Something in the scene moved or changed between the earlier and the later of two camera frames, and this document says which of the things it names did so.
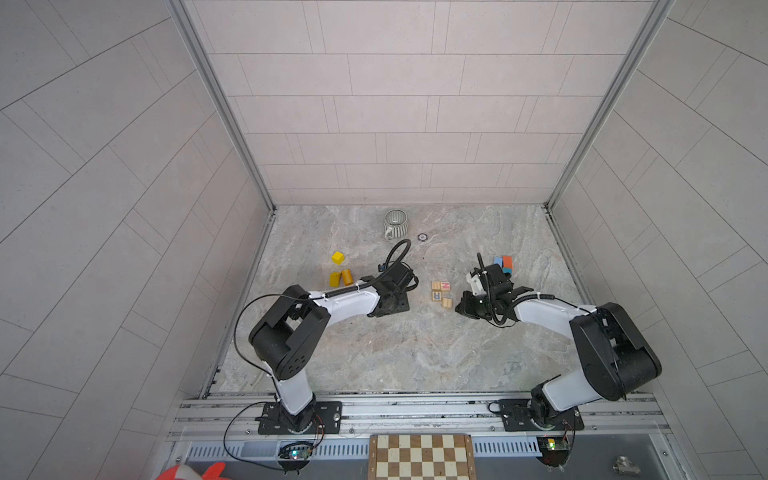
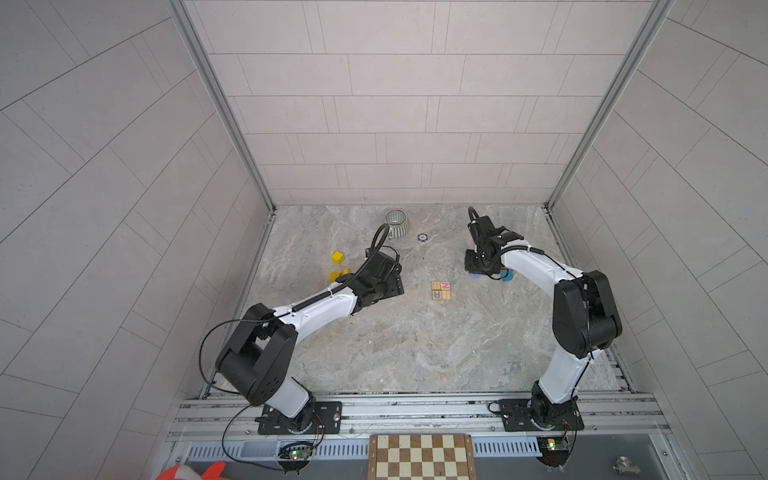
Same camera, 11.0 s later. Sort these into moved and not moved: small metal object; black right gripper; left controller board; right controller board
Moved: black right gripper
Not moved: right controller board; left controller board; small metal object
